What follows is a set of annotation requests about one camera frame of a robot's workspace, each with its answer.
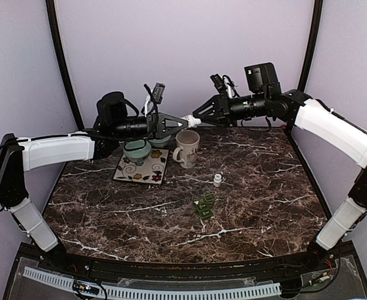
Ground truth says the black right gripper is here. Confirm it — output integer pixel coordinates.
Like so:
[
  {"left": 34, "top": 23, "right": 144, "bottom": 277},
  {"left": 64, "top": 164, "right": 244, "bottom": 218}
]
[{"left": 193, "top": 91, "right": 268, "bottom": 128}]

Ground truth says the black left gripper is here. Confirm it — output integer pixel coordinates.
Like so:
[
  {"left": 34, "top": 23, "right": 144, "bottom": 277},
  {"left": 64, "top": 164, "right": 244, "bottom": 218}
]
[{"left": 113, "top": 112, "right": 189, "bottom": 140}]

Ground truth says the white pill bottle orange label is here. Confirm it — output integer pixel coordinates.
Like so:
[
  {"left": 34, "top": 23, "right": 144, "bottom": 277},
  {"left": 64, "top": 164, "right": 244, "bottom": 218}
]
[{"left": 182, "top": 114, "right": 202, "bottom": 128}]

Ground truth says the green weekly pill organizer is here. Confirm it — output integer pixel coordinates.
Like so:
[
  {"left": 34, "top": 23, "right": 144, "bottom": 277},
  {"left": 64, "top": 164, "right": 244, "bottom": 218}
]
[{"left": 193, "top": 193, "right": 216, "bottom": 220}]

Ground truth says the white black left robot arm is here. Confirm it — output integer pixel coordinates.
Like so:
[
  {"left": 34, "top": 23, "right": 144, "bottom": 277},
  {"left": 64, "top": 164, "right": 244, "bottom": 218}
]
[{"left": 0, "top": 89, "right": 189, "bottom": 273}]

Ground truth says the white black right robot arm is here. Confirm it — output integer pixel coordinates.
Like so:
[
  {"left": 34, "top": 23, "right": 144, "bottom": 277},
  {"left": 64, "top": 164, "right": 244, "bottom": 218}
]
[{"left": 193, "top": 62, "right": 367, "bottom": 271}]

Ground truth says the celadon ceramic bowl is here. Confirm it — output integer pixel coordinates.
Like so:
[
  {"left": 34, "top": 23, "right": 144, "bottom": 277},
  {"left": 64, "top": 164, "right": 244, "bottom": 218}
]
[
  {"left": 149, "top": 136, "right": 171, "bottom": 149},
  {"left": 123, "top": 139, "right": 151, "bottom": 166}
]

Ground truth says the beige printed ceramic mug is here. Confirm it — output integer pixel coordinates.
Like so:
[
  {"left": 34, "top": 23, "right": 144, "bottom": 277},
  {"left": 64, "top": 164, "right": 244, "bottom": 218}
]
[{"left": 173, "top": 130, "right": 200, "bottom": 169}]

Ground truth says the floral square ceramic plate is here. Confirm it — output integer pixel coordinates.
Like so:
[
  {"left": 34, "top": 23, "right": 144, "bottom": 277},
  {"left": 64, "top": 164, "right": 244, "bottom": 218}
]
[{"left": 113, "top": 148, "right": 169, "bottom": 184}]

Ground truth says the small white pill bottle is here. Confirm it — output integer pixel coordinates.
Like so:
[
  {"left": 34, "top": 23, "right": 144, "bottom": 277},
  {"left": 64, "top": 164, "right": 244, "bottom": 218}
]
[{"left": 213, "top": 173, "right": 223, "bottom": 188}]

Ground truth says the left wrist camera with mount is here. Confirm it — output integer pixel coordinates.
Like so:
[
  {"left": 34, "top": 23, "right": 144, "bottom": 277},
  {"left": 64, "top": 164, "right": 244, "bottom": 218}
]
[{"left": 141, "top": 82, "right": 166, "bottom": 116}]

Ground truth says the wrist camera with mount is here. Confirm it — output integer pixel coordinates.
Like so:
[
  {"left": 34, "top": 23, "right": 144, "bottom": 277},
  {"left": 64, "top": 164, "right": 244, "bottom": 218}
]
[
  {"left": 141, "top": 82, "right": 166, "bottom": 116},
  {"left": 210, "top": 74, "right": 239, "bottom": 99}
]

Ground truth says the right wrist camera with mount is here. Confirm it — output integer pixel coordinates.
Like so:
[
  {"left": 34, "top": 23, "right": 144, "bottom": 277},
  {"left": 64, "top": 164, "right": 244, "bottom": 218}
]
[{"left": 210, "top": 74, "right": 239, "bottom": 99}]

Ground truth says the black right frame post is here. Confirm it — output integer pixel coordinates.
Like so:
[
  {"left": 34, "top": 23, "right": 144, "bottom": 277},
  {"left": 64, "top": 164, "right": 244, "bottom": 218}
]
[{"left": 295, "top": 0, "right": 324, "bottom": 93}]

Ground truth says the black frame post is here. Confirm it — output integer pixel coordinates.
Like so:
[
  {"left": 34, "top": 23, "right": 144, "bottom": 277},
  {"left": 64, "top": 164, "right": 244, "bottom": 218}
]
[
  {"left": 295, "top": 0, "right": 324, "bottom": 93},
  {"left": 45, "top": 0, "right": 84, "bottom": 130}
]

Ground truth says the black left frame post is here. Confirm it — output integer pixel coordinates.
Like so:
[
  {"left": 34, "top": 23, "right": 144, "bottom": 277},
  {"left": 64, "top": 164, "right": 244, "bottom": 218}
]
[{"left": 45, "top": 0, "right": 84, "bottom": 130}]

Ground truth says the white slotted cable duct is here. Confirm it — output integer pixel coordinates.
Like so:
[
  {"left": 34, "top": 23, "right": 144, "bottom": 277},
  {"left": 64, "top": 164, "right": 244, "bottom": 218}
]
[{"left": 23, "top": 267, "right": 281, "bottom": 299}]

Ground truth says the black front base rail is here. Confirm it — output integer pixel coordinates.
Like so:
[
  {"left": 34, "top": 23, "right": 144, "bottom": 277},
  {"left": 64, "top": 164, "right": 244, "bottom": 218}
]
[{"left": 17, "top": 243, "right": 353, "bottom": 284}]

